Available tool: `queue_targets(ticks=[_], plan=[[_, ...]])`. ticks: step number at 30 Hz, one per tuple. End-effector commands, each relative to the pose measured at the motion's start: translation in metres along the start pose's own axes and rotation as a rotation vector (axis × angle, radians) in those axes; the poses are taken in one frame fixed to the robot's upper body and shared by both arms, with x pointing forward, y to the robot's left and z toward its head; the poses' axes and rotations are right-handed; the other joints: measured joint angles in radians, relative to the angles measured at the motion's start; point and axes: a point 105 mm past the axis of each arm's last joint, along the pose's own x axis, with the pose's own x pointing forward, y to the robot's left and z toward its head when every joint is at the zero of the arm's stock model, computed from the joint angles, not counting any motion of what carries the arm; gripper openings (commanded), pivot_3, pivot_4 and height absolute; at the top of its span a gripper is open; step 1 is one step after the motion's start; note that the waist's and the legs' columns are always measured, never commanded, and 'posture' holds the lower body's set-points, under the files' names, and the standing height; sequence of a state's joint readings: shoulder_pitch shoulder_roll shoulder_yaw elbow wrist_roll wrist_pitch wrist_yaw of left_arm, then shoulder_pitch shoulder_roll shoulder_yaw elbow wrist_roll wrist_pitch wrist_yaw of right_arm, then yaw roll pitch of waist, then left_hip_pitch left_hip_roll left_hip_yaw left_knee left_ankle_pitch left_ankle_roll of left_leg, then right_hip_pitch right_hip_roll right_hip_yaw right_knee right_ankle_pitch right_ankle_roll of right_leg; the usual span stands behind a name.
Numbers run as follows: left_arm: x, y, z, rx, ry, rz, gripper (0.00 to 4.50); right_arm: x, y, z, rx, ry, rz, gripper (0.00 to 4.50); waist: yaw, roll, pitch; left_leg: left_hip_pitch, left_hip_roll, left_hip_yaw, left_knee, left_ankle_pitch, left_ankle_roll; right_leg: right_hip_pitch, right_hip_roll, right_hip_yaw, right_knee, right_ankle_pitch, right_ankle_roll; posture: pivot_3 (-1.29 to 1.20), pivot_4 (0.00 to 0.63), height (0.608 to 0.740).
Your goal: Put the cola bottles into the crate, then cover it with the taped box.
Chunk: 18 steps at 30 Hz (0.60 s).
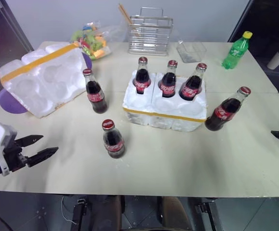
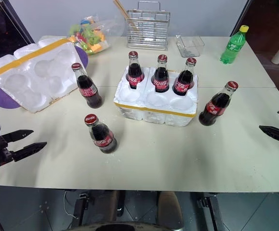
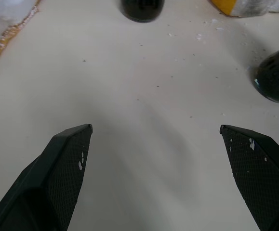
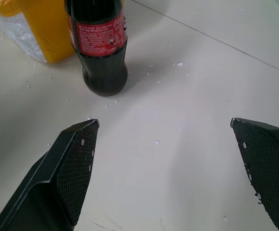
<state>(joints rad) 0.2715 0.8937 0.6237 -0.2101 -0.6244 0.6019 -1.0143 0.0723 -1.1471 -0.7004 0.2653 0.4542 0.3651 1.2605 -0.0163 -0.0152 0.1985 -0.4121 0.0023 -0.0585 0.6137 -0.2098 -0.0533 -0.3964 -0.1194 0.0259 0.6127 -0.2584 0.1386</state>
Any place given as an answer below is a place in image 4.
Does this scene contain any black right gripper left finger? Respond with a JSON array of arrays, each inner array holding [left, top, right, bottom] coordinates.
[[0, 118, 100, 231]]

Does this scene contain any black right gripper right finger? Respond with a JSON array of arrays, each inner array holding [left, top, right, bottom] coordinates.
[[229, 117, 279, 231]]

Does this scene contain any cola bottle with red label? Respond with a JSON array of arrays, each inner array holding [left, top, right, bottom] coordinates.
[[64, 0, 129, 97]]

